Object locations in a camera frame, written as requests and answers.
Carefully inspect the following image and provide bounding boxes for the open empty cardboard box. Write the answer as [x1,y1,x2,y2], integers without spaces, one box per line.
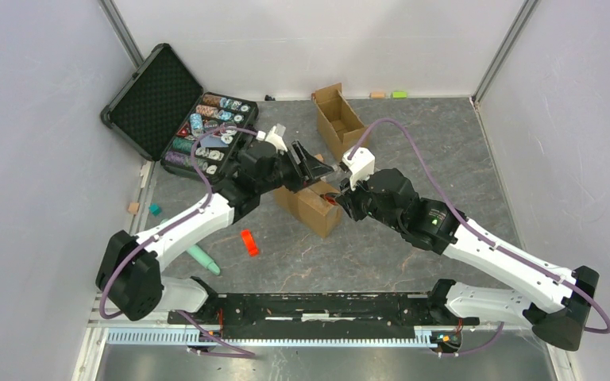
[312,83,367,161]

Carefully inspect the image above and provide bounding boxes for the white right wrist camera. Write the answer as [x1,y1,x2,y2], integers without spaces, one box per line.
[342,148,375,191]

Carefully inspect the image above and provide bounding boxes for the mint green marker pen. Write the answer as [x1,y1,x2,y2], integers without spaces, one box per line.
[158,219,221,275]

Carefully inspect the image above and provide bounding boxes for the teal small block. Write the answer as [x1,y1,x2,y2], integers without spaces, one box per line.
[149,204,162,216]

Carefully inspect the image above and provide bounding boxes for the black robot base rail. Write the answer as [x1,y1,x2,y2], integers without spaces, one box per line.
[192,292,480,340]

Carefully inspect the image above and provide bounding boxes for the brown cardboard box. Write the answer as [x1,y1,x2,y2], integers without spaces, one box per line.
[272,181,343,238]

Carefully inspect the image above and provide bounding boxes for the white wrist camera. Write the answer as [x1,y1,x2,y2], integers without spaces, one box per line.
[257,123,288,152]
[342,148,375,191]

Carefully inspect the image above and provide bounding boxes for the black poker chip case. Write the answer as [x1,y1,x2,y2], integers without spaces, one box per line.
[100,43,259,183]

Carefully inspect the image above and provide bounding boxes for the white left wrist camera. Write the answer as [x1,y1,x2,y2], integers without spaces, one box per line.
[257,123,288,152]

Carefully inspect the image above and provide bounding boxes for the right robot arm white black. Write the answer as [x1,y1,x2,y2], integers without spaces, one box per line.
[329,168,599,352]

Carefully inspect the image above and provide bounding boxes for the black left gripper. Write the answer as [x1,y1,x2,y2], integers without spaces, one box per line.
[257,140,334,194]

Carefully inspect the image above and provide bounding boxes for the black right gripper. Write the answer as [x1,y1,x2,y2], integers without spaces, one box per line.
[337,166,403,232]

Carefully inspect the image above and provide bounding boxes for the orange curved plastic piece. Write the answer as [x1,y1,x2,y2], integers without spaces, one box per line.
[241,229,260,256]

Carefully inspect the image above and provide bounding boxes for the red black utility knife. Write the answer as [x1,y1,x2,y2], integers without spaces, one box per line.
[321,192,340,206]

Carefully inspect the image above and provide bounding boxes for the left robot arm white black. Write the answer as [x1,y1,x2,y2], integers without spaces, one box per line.
[96,140,336,324]

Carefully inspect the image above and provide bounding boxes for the wooden cube at left edge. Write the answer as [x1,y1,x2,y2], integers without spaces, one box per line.
[127,202,140,215]

